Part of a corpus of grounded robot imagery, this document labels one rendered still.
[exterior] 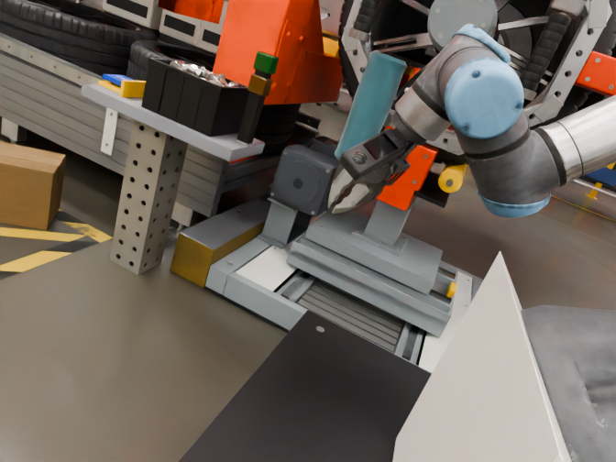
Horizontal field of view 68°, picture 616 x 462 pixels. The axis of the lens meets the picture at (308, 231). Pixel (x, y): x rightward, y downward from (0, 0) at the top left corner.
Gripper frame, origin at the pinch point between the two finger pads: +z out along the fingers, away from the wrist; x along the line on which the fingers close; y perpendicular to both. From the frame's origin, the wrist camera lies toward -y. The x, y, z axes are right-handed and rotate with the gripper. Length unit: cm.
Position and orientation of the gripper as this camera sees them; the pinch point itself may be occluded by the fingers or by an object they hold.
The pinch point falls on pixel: (333, 205)
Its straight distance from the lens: 85.3
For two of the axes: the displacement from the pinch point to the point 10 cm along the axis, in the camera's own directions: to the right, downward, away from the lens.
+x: -6.1, -7.5, 2.6
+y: 5.4, -1.5, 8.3
